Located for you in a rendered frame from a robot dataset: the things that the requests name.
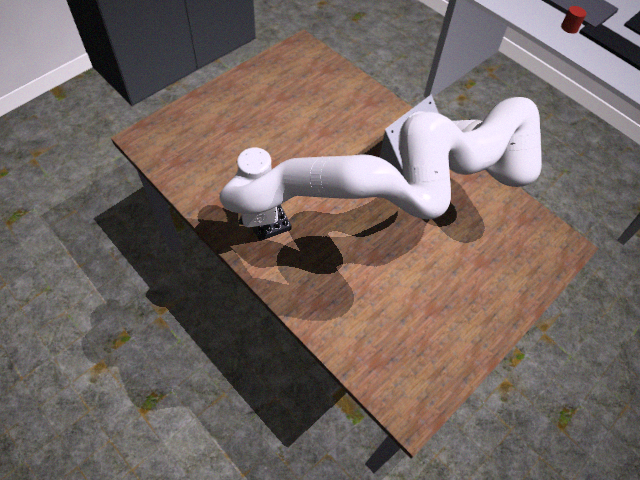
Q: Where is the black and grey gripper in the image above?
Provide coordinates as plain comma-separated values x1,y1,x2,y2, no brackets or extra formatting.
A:
239,207,281,236

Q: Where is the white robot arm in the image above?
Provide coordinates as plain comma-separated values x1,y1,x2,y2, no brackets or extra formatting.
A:
219,97,541,219

